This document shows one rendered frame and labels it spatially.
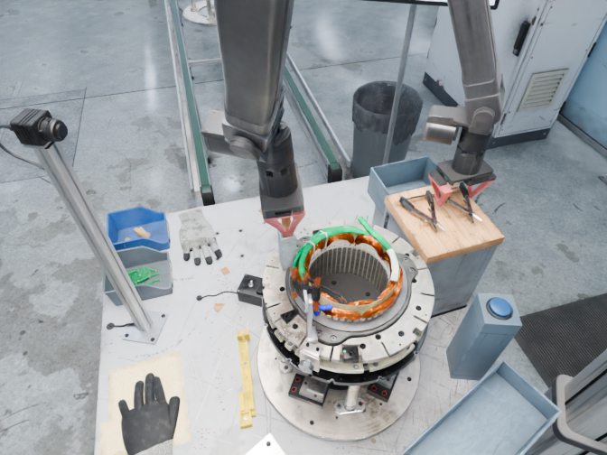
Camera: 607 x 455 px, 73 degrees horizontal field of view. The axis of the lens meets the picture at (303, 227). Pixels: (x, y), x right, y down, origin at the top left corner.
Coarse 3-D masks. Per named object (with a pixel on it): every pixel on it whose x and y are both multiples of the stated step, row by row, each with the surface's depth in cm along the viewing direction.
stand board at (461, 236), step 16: (400, 192) 99; (416, 192) 99; (400, 208) 95; (416, 208) 95; (448, 208) 95; (400, 224) 94; (416, 224) 92; (448, 224) 92; (464, 224) 92; (480, 224) 92; (416, 240) 88; (432, 240) 88; (448, 240) 88; (464, 240) 88; (480, 240) 88; (496, 240) 89; (432, 256) 86; (448, 256) 88
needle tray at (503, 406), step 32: (480, 384) 68; (512, 384) 71; (448, 416) 68; (480, 416) 68; (512, 416) 68; (544, 416) 68; (416, 448) 64; (448, 448) 64; (480, 448) 64; (512, 448) 64
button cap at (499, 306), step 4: (492, 300) 81; (496, 300) 81; (500, 300) 81; (504, 300) 81; (492, 304) 80; (496, 304) 80; (500, 304) 80; (504, 304) 80; (508, 304) 80; (492, 308) 79; (496, 308) 79; (500, 308) 79; (504, 308) 79; (508, 308) 79; (496, 312) 79; (500, 312) 79; (504, 312) 79; (508, 312) 79; (500, 316) 79; (504, 316) 79
